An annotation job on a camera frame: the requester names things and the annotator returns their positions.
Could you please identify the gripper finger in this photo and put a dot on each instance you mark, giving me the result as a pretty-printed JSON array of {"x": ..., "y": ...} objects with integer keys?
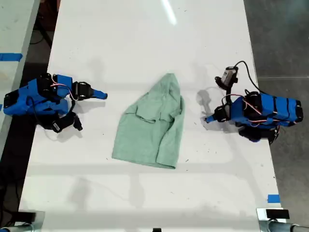
[
  {"x": 212, "y": 117},
  {"x": 212, "y": 120},
  {"x": 99, "y": 97},
  {"x": 99, "y": 91}
]

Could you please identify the pale green T-shirt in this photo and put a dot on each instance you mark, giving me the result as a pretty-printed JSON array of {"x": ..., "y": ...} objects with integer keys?
[{"x": 144, "y": 140}]

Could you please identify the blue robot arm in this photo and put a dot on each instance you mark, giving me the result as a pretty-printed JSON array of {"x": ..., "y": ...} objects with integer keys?
[
  {"x": 272, "y": 111},
  {"x": 21, "y": 101}
]

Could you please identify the long blue tape strip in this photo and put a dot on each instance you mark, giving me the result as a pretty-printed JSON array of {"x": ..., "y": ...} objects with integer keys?
[{"x": 10, "y": 56}]

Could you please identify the pale side table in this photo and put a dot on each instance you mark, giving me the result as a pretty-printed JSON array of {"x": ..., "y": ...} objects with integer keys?
[{"x": 14, "y": 26}]

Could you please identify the square blue tape piece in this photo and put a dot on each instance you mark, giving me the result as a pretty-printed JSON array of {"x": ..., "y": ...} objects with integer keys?
[{"x": 274, "y": 198}]

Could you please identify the small black box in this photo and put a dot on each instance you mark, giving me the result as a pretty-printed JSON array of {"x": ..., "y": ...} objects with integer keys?
[
  {"x": 27, "y": 216},
  {"x": 277, "y": 214}
]

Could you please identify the small black edge clip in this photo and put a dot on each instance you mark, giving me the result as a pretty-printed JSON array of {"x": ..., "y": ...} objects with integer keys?
[{"x": 157, "y": 229}]

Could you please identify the metal table clamp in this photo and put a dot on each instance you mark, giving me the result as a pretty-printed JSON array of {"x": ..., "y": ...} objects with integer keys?
[
  {"x": 277, "y": 226},
  {"x": 36, "y": 226}
]

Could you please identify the curved black camera stalk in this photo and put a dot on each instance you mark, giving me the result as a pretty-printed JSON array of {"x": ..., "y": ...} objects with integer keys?
[{"x": 228, "y": 95}]

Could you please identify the short black camera stalk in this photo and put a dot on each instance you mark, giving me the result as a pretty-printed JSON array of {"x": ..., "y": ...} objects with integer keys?
[{"x": 77, "y": 122}]

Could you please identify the grey-topped black camera box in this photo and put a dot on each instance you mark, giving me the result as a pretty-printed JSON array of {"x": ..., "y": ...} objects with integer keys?
[{"x": 228, "y": 76}]

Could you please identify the black labelled camera box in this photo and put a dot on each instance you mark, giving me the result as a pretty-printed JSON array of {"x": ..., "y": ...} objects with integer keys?
[{"x": 60, "y": 125}]

